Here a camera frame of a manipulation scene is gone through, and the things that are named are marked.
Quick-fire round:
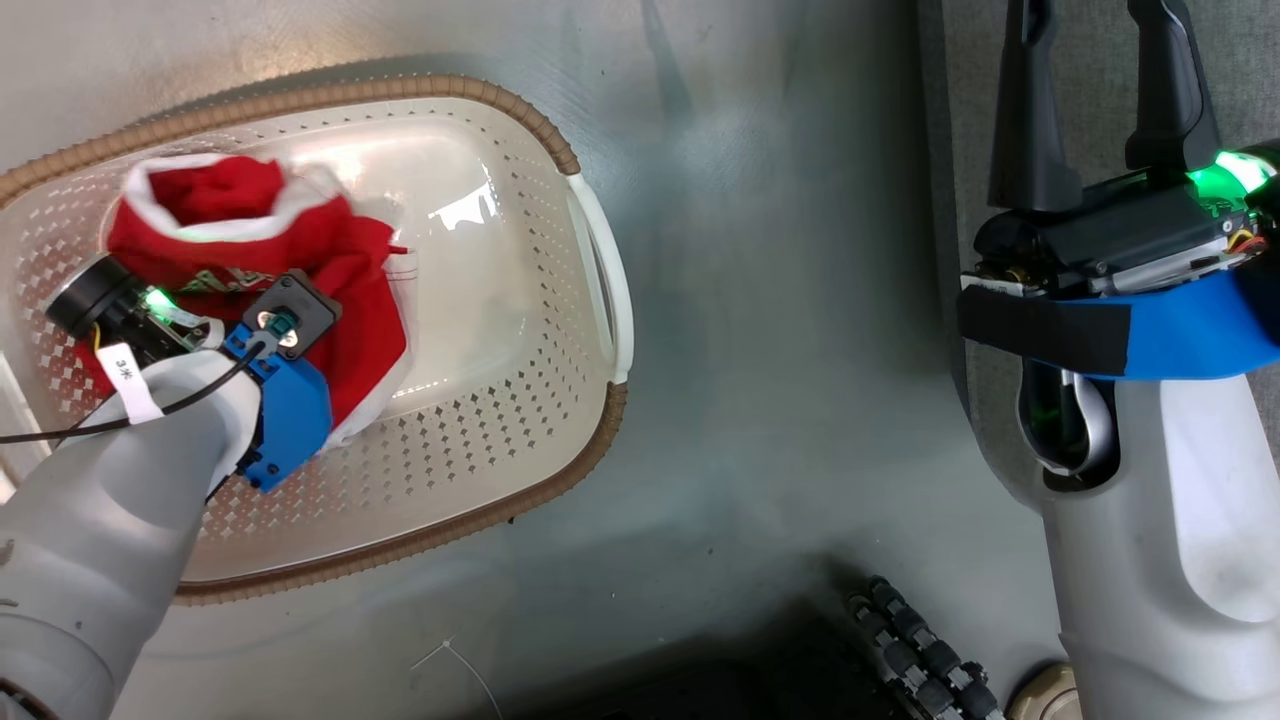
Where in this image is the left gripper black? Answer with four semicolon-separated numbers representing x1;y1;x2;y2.
44;254;228;368

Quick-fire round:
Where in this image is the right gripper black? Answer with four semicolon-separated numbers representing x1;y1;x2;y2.
960;0;1280;301

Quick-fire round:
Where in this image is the red and white garment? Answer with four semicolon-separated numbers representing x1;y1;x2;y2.
75;152;417;453

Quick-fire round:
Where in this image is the grey fabric sofa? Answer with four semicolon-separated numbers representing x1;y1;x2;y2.
915;0;1280;521

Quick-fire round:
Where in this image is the white laundry basket brown rim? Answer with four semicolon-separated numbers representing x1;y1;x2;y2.
0;72;637;607

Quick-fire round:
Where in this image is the thin white thread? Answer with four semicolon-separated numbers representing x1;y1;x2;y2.
409;637;507;720

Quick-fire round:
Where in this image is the white cable label tag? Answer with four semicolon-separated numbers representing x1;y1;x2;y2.
96;342;165;425

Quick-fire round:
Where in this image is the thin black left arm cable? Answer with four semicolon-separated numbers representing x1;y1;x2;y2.
0;335;279;447

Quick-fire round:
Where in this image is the left blue camera mount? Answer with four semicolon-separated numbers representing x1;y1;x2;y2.
205;323;334;494

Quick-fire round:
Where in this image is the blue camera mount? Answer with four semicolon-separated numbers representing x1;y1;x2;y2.
956;264;1280;382
205;323;334;494

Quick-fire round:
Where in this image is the right blue camera mount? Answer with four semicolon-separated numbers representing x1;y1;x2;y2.
956;264;1280;382

